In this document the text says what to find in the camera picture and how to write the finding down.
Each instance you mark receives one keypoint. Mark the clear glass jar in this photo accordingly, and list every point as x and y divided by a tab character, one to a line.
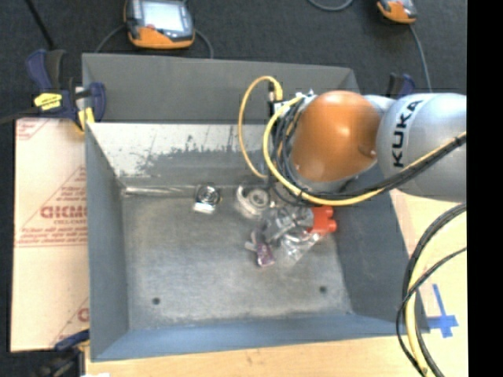
206	197

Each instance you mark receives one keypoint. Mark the clear crumpled plastic packet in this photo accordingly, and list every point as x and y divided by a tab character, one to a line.
291	239

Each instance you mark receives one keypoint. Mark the small purple packet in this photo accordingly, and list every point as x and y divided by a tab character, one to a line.
265	257

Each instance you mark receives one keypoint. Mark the red toy brick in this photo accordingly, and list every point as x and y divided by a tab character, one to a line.
324	218

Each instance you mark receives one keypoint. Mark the grey metal bin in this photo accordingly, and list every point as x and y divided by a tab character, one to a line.
196	273

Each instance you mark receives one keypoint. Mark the brown cardboard board, red print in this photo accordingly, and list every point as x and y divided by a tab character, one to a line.
47	273

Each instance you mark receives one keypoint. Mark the black cylinder on white bracket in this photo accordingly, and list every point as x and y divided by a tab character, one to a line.
272	107

